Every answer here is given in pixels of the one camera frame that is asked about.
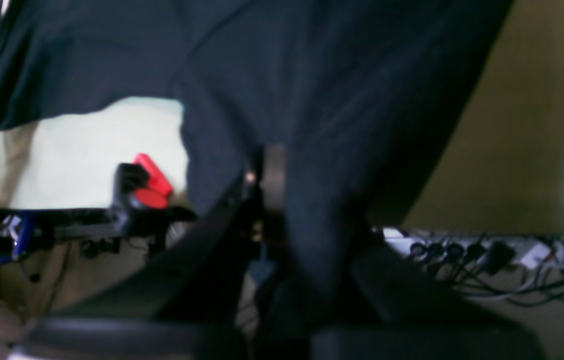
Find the light green table cloth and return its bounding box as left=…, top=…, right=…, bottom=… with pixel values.
left=0, top=0, right=564, bottom=233

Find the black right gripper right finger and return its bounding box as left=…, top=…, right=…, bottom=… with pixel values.
left=312, top=244, right=546, bottom=360

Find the white power strip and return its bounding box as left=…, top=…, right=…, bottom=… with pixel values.
left=376, top=227, right=554, bottom=275

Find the dark navy T-shirt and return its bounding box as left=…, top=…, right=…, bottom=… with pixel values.
left=0, top=0, right=512, bottom=324

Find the blue orange bar clamp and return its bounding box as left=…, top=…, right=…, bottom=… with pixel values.
left=109, top=153, right=196, bottom=238

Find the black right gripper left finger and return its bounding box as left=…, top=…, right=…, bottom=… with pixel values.
left=9, top=170, right=258, bottom=360

